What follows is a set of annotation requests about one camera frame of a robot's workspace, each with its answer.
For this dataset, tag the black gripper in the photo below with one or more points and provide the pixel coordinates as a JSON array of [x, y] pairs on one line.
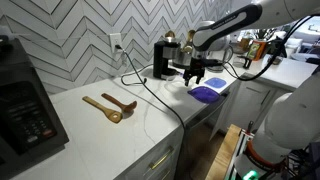
[[195, 68]]

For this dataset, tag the purple plastic bowl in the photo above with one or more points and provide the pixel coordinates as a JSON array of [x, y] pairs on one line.
[[204, 94]]

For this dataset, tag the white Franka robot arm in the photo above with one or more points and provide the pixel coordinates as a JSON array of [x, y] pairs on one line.
[[293, 116]]

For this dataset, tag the steel utensil holder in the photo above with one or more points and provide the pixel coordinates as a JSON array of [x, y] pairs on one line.
[[181, 60]]

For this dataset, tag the black coffee maker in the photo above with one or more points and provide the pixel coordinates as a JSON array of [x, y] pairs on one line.
[[160, 60]]

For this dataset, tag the light wooden cooking spoon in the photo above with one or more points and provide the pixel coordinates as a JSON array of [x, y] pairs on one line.
[[170, 34], [190, 36]]

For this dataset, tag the white electric kettle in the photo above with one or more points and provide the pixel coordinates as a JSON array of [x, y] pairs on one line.
[[222, 42]]

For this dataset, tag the black phone stand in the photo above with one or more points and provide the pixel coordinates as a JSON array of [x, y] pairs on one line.
[[246, 61]]

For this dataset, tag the white base cabinet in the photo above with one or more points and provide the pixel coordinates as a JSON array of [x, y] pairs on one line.
[[246, 106]]

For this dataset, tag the amber glass jar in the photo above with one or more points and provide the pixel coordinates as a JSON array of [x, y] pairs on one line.
[[245, 43]]

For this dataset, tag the orange carton box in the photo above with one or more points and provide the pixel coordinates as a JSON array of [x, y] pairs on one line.
[[256, 50]]

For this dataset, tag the dark wooden spoon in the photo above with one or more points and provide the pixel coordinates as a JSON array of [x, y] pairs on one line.
[[128, 107]]

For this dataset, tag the wooden cart top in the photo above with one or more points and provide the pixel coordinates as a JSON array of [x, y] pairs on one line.
[[223, 156]]

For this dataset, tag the light wooden slotted spatula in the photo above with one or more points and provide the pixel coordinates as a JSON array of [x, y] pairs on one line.
[[111, 115]]

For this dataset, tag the black microwave oven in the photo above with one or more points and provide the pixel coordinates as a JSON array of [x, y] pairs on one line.
[[23, 113]]

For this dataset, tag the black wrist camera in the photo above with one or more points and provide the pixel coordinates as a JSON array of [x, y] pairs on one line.
[[215, 62]]

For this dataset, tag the aluminium robot stand frame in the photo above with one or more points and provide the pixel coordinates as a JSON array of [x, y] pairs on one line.
[[241, 143]]

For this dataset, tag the white wall outlet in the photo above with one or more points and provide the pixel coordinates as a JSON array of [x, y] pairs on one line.
[[115, 39]]

